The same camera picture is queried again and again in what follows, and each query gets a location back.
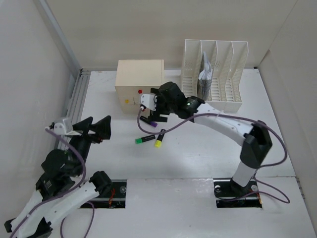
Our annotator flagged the cream top drawer red knob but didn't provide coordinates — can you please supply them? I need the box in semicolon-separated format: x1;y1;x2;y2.
115;86;158;97

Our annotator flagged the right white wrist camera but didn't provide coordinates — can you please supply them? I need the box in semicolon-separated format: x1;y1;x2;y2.
140;94;157;111

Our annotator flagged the drawer with yellow knob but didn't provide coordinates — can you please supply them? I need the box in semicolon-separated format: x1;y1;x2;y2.
119;96;135;107

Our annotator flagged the yellow cap black marker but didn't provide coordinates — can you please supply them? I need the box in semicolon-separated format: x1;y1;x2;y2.
155;129;166;148

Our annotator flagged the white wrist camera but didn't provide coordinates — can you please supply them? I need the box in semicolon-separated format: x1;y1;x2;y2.
140;94;157;111
51;117;73;135

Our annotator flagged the green cap black marker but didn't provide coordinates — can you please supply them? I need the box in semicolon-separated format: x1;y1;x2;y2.
135;135;156;144

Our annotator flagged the drawer with blue knob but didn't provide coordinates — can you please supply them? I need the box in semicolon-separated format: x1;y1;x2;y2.
132;95;140;114

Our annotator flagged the white plastic file organizer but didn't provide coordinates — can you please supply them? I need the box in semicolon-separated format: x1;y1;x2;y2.
180;39;249;113

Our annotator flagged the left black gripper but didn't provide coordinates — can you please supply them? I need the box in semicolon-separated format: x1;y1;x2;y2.
68;115;111;175

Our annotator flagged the grey black booklet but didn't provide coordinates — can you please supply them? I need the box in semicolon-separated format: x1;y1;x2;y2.
198;51;213;101

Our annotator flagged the cream wooden drawer cabinet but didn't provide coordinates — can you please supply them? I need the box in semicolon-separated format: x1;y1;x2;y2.
115;59;164;114

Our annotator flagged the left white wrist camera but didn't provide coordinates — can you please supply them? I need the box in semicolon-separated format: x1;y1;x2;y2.
51;117;73;135

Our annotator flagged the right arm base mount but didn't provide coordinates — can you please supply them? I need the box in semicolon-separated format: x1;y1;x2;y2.
213;178;262;208

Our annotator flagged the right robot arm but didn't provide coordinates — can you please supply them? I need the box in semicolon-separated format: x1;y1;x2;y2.
140;82;272;195

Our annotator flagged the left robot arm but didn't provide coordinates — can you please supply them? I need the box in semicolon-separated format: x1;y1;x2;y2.
4;116;112;238

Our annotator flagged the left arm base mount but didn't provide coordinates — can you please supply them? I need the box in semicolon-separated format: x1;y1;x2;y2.
89;179;127;209

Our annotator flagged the aluminium frame rail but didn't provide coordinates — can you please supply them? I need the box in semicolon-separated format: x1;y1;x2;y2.
37;0;90;169

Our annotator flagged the purple cap black marker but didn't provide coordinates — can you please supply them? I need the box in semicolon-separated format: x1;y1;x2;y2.
140;116;158;127

